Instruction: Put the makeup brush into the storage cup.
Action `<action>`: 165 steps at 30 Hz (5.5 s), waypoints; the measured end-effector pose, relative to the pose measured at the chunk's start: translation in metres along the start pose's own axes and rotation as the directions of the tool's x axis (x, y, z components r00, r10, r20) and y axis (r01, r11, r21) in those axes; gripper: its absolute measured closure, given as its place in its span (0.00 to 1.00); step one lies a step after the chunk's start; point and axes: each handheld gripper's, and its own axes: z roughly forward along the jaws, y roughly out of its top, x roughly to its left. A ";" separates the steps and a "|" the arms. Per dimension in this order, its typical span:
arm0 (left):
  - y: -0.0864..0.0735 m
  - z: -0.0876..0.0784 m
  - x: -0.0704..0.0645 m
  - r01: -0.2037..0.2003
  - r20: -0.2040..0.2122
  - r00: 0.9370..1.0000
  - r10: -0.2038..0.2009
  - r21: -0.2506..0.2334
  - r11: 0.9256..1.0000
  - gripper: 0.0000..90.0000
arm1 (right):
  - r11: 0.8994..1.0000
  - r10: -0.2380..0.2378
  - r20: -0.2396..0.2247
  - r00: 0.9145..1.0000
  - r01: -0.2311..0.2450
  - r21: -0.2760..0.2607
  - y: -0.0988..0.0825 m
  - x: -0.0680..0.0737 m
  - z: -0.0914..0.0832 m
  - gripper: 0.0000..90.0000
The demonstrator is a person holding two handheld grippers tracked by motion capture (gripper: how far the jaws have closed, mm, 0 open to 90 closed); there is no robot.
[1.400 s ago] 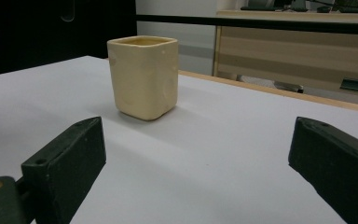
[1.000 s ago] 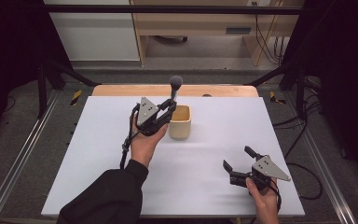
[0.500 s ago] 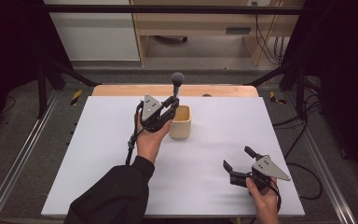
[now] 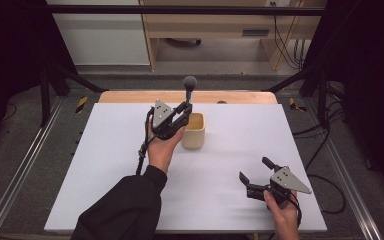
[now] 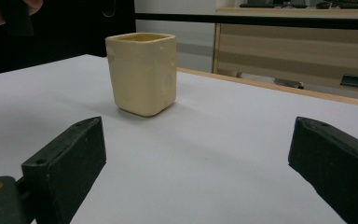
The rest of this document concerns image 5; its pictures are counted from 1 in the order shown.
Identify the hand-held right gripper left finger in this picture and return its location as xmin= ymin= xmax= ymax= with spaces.
xmin=21 ymin=116 xmax=107 ymax=224

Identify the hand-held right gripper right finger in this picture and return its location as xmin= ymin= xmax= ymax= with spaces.
xmin=287 ymin=116 xmax=358 ymax=224

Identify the beige square cup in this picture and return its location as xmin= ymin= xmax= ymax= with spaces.
xmin=104 ymin=32 xmax=178 ymax=118

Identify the wooden desk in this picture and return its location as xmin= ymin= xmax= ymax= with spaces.
xmin=212 ymin=7 xmax=358 ymax=95

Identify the black keyboard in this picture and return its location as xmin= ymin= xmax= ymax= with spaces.
xmin=239 ymin=2 xmax=285 ymax=9
xmin=337 ymin=2 xmax=358 ymax=10

